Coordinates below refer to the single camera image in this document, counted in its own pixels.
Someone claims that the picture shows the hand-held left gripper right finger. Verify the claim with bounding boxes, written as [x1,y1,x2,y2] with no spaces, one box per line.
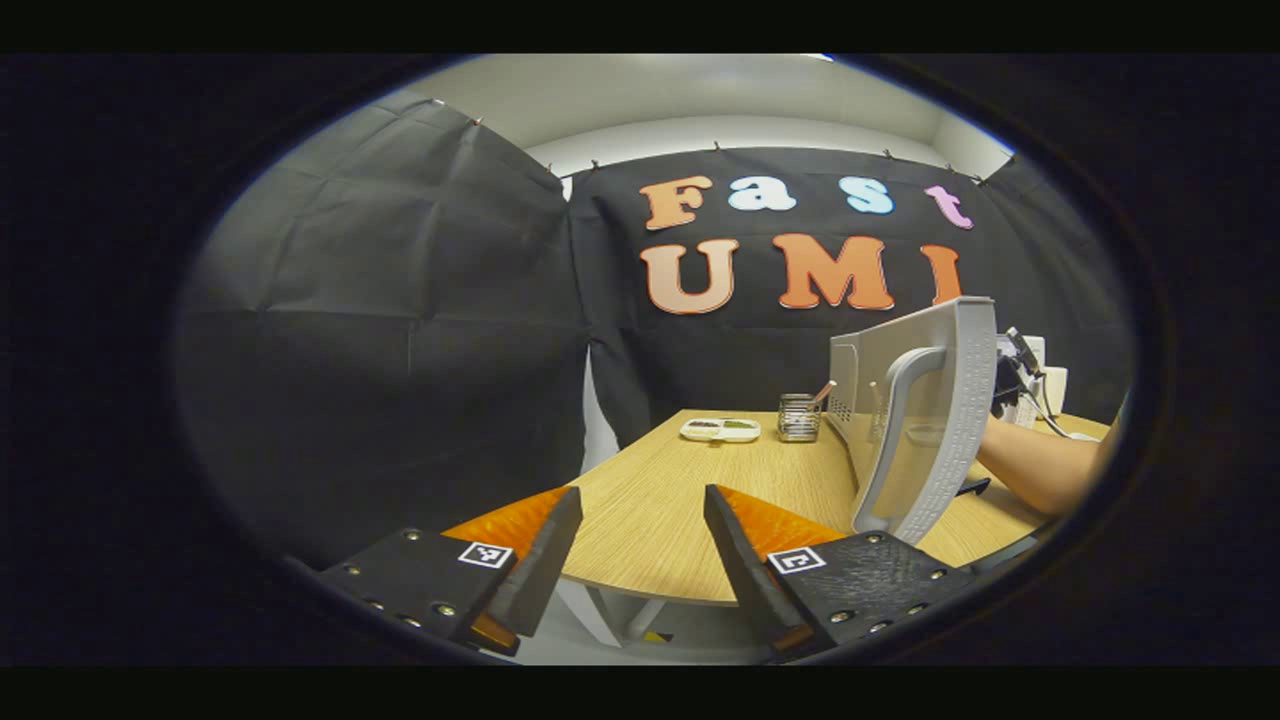
[703,484,978,663]

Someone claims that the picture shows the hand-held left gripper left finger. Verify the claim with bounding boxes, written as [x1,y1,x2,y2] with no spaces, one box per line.
[318,486,585,659]

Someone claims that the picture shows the white microwave oven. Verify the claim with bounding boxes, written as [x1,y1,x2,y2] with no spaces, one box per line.
[828,296,1047,547]

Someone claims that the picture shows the white divided plate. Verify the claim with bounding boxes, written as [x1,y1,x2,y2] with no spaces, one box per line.
[679,417,762,444]

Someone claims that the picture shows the thin gripper cable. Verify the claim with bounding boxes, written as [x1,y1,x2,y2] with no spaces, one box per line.
[1020,385,1103,444]

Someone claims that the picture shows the white table frame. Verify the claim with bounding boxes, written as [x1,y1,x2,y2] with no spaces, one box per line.
[553,578,669,647]

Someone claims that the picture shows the wire mesh holder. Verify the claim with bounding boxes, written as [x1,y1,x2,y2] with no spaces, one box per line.
[776,392,824,444]

